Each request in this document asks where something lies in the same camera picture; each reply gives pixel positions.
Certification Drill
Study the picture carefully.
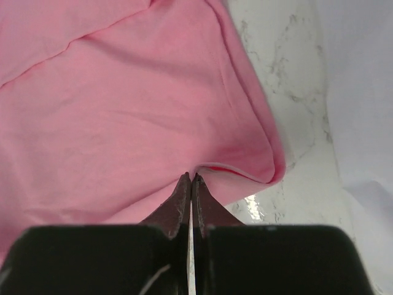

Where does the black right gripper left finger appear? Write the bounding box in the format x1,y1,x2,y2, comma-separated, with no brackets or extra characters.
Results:
140,172,190,238

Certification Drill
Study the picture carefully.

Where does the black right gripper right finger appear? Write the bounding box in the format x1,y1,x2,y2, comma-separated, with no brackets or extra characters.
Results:
192,174,244,238

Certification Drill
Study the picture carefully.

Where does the pink t-shirt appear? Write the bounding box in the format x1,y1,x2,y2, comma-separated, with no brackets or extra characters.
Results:
1,1,286,257

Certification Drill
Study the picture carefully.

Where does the white folded cloth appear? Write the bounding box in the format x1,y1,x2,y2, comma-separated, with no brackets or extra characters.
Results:
316,1,392,294

